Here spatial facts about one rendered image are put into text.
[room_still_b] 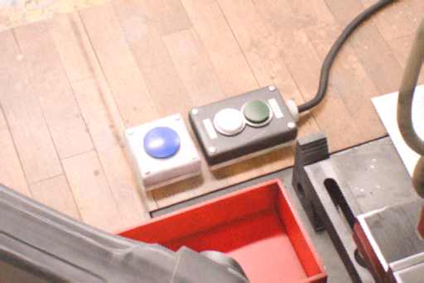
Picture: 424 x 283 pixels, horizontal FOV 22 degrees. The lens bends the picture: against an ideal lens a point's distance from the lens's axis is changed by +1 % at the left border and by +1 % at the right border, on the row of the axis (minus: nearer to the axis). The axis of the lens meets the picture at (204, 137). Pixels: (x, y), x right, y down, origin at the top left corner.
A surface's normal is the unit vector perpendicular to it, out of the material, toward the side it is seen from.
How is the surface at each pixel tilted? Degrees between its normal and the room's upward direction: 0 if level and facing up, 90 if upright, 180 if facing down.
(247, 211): 90
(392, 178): 0
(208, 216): 90
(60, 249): 23
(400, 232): 0
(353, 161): 0
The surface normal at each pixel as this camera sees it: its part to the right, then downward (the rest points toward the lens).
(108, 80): 0.00, -0.55
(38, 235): 0.38, -0.41
